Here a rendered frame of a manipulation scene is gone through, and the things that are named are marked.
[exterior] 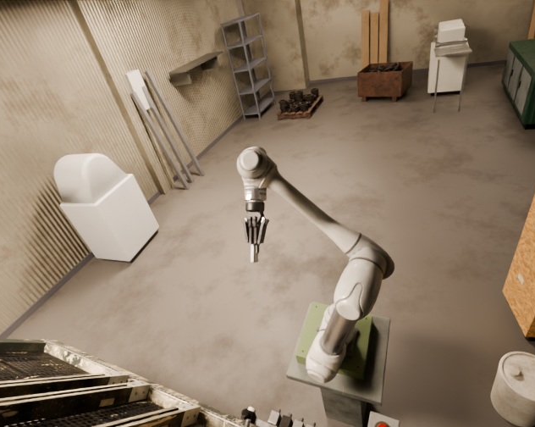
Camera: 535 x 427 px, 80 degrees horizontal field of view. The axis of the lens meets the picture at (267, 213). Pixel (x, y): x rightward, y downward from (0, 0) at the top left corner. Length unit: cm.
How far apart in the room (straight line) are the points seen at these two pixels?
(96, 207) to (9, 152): 103
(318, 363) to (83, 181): 314
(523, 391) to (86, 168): 406
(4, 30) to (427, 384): 501
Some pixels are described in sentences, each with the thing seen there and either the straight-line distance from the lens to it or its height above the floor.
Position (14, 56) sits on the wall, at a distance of 460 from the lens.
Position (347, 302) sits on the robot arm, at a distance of 112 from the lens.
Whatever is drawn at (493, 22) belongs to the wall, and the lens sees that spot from 938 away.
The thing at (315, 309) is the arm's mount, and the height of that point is 84.
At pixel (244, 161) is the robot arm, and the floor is 205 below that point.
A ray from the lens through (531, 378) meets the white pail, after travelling 259.
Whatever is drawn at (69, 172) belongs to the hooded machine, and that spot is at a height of 128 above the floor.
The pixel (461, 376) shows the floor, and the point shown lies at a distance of 289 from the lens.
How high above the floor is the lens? 248
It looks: 35 degrees down
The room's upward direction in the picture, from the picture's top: 14 degrees counter-clockwise
